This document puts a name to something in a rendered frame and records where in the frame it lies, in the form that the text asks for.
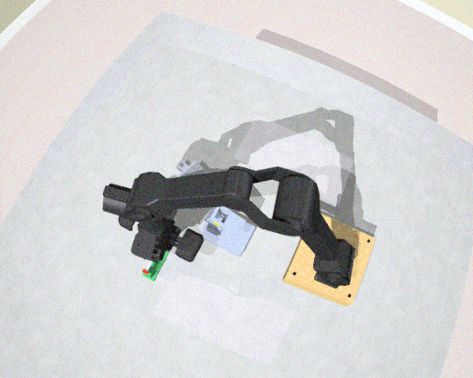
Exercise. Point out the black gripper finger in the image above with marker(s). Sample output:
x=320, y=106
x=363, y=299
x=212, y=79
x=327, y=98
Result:
x=167, y=247

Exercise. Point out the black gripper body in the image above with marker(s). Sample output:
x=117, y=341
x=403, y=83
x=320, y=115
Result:
x=188, y=246

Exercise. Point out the grey pin with red head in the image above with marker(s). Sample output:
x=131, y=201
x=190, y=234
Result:
x=147, y=267

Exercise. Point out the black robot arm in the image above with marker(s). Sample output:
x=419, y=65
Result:
x=154, y=199

